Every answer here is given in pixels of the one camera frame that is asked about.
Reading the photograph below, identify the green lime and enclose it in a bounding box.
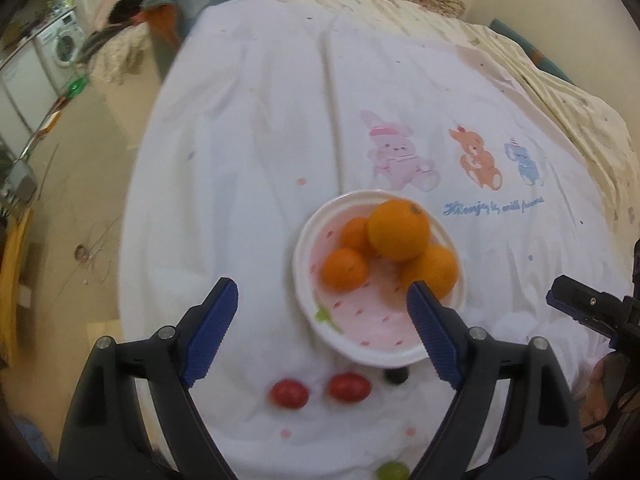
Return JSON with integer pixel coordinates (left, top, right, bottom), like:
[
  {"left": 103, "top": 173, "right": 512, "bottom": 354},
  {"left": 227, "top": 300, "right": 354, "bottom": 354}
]
[{"left": 376, "top": 461, "right": 410, "bottom": 480}]

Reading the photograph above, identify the red cherry tomato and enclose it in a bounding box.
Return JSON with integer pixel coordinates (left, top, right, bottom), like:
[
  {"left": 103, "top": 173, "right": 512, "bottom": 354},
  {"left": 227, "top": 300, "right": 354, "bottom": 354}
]
[
  {"left": 269, "top": 379, "right": 309, "bottom": 410},
  {"left": 327, "top": 372, "right": 373, "bottom": 403}
]

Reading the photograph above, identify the pile of clothes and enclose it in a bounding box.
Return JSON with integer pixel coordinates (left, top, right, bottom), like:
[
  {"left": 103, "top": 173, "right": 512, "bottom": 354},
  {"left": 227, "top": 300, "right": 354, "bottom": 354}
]
[{"left": 107, "top": 0, "right": 241, "bottom": 81}]

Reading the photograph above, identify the teal pillow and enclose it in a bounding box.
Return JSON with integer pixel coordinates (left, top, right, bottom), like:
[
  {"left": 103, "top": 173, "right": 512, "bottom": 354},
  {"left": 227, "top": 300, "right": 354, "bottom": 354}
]
[{"left": 489, "top": 17, "right": 576, "bottom": 86}]

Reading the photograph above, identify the white animal-print blanket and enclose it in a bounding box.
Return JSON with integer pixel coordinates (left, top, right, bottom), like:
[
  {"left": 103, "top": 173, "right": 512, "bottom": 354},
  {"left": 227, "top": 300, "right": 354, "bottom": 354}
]
[{"left": 117, "top": 0, "right": 632, "bottom": 480}]

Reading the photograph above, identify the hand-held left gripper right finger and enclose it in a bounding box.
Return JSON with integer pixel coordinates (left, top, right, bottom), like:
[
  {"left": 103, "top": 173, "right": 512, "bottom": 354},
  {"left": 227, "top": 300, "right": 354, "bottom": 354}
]
[{"left": 406, "top": 280, "right": 588, "bottom": 480}]

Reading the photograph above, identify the white washing machine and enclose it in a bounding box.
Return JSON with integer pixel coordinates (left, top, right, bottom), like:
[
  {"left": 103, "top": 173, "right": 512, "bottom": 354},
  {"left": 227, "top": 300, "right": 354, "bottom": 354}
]
[{"left": 35, "top": 7, "right": 89, "bottom": 87}]

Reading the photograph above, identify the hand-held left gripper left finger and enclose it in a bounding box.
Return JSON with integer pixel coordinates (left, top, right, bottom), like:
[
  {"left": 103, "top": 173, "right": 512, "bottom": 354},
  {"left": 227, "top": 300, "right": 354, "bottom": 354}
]
[{"left": 58, "top": 276, "right": 240, "bottom": 480}]

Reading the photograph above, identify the person's right hand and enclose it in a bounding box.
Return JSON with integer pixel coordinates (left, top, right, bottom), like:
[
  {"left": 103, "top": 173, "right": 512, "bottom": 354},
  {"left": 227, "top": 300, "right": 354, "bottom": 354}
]
[{"left": 580, "top": 358, "right": 612, "bottom": 445}]

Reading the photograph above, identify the large plain orange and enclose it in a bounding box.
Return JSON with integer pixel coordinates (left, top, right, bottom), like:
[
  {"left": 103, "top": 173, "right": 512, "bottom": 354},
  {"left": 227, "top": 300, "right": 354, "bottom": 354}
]
[{"left": 400, "top": 245, "right": 460, "bottom": 298}]

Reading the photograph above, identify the pink seed-print bowl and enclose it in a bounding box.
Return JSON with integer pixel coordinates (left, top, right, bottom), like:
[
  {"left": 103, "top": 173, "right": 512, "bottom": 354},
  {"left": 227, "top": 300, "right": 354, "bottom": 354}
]
[{"left": 292, "top": 189, "right": 467, "bottom": 368}]

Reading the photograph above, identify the light wooden board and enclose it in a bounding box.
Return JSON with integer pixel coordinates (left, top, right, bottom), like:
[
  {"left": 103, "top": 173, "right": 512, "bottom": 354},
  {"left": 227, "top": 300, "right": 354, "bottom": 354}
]
[{"left": 86, "top": 317, "right": 123, "bottom": 356}]

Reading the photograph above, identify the large orange with sticker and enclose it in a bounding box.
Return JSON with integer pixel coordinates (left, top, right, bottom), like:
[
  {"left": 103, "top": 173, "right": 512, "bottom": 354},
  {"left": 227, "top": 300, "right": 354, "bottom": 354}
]
[{"left": 367, "top": 199, "right": 431, "bottom": 262}]

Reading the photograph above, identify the cream patterned quilt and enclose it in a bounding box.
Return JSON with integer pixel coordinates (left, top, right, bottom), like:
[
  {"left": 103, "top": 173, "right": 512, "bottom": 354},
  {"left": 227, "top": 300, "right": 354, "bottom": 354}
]
[{"left": 260, "top": 0, "right": 638, "bottom": 241}]

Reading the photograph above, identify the small tangerine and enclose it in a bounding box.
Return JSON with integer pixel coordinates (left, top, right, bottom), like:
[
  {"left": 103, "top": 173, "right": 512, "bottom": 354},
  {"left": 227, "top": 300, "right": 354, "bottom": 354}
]
[
  {"left": 341, "top": 217, "right": 376, "bottom": 258},
  {"left": 321, "top": 248, "right": 369, "bottom": 292}
]

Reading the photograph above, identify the yellow wooden furniture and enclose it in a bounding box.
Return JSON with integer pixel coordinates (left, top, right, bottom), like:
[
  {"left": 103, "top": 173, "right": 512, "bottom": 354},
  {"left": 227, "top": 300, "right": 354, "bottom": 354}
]
[{"left": 0, "top": 207, "right": 36, "bottom": 361}]

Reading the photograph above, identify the cream side bed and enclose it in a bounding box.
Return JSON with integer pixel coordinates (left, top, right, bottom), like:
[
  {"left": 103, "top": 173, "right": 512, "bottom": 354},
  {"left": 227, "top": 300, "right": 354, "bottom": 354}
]
[{"left": 89, "top": 30, "right": 166, "bottom": 153}]

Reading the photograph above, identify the thin floor cable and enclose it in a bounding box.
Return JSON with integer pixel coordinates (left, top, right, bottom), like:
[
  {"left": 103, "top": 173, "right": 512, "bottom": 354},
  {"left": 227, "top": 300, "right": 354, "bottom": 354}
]
[{"left": 45, "top": 145, "right": 126, "bottom": 291}]

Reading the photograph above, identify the white kitchen cabinet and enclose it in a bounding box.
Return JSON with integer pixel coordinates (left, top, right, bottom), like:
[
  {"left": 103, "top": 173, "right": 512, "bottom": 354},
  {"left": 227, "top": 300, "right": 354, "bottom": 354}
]
[{"left": 0, "top": 40, "right": 58, "bottom": 141}]

